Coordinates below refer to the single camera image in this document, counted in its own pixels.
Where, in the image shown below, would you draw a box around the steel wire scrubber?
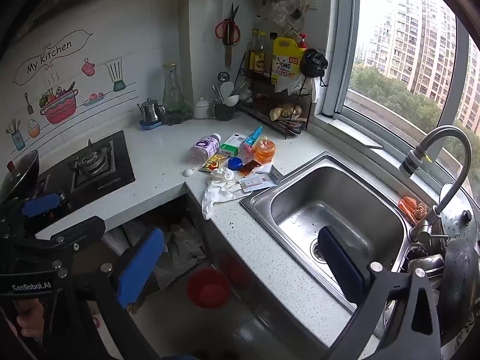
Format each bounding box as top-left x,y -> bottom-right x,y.
163,109 -> 194,126

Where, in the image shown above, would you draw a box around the white plastic spoon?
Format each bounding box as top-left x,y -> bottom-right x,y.
182,159 -> 211,177

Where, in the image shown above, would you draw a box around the black glass gas stove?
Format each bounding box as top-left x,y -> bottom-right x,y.
22,130 -> 136,218

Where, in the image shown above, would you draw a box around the orange cloth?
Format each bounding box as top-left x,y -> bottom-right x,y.
397,196 -> 428,224

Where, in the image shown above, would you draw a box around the white printed packet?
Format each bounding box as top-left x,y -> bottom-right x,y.
262,165 -> 284,186

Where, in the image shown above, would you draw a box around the black plastic bag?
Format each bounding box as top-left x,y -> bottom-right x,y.
300,48 -> 329,79

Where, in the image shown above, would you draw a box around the clear hanging plastic bag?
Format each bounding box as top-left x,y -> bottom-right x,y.
259,0 -> 308,27

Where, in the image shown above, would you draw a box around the white cloth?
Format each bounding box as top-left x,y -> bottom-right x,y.
201,167 -> 244,221

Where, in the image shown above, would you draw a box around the red bucket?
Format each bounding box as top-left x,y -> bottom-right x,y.
186,268 -> 232,310

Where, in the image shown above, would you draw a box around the purple white bottle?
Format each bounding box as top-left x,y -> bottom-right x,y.
189,133 -> 223,162

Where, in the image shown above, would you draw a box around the blue pink wrapper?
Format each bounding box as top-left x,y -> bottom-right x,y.
240,125 -> 264,157

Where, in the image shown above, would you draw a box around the steel gooseneck faucet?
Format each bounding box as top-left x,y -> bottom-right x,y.
398,125 -> 472,244

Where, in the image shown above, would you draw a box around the dark mug with gold handle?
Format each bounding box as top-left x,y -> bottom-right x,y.
208,101 -> 235,122

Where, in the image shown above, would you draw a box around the green white medicine box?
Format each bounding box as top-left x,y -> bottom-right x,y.
219,133 -> 248,157

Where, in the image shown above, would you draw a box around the brown sauce packet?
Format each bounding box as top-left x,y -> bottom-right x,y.
238,159 -> 262,177

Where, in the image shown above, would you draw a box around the person's left hand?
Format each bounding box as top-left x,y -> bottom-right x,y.
14,300 -> 46,340

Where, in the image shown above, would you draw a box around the black frying pan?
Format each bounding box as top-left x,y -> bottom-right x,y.
439,238 -> 480,346

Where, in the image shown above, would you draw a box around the green trees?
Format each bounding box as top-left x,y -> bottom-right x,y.
349,64 -> 480,192

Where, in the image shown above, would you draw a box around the black wok with handle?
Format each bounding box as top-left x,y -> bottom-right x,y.
0,150 -> 40,203

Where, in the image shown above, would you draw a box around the steel bowl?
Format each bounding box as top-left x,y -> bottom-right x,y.
407,253 -> 445,282

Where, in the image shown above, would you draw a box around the apartment buildings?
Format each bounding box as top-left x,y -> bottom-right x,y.
356,0 -> 480,136

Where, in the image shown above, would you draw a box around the ginger pieces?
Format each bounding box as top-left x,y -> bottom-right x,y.
270,104 -> 302,121

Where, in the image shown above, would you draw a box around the steel pot lid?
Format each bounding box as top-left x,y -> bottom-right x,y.
437,182 -> 477,241

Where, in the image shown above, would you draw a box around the yellow sauce packet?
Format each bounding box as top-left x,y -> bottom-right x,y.
199,152 -> 230,173

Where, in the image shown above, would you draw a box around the white lidded jar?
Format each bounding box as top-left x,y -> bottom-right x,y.
193,97 -> 211,119

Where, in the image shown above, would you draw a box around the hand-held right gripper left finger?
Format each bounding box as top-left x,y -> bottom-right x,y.
41,228 -> 166,360

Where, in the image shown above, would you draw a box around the clear glass carafe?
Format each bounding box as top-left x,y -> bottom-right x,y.
162,63 -> 185,112

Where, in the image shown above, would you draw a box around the yellow detergent jug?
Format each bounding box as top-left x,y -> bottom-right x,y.
272,37 -> 304,85

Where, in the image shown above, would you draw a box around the white plastic bag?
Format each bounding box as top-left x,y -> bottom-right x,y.
157,221 -> 207,289

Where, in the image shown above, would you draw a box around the white bag on rack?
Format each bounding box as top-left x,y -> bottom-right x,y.
275,77 -> 319,102

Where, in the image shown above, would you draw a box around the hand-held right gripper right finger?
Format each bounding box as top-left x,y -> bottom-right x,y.
317,226 -> 445,360

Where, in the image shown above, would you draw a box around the orange plastic container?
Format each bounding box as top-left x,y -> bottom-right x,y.
254,139 -> 277,164

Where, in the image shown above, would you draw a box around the kitchen drawing wall decal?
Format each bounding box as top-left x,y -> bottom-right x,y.
4,30 -> 137,154

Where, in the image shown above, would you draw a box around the black wire rack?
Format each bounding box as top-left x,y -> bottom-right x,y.
238,50 -> 314,139

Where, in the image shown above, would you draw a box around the white paper slip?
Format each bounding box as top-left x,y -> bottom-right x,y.
237,177 -> 276,195

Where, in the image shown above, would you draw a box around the grey window frame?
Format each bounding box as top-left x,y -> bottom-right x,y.
322,0 -> 480,203

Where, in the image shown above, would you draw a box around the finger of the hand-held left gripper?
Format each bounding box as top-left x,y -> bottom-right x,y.
20,192 -> 66,219
35,215 -> 106,254

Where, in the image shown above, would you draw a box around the dark sauce bottle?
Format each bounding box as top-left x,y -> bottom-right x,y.
257,32 -> 274,79
248,29 -> 263,79

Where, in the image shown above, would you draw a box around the stainless steel sink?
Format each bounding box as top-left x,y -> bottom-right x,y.
240,152 -> 443,342

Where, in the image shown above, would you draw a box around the red-handled scissors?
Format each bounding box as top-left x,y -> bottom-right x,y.
214,18 -> 241,47

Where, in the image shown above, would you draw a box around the small steel teapot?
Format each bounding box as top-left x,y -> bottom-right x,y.
137,98 -> 166,124

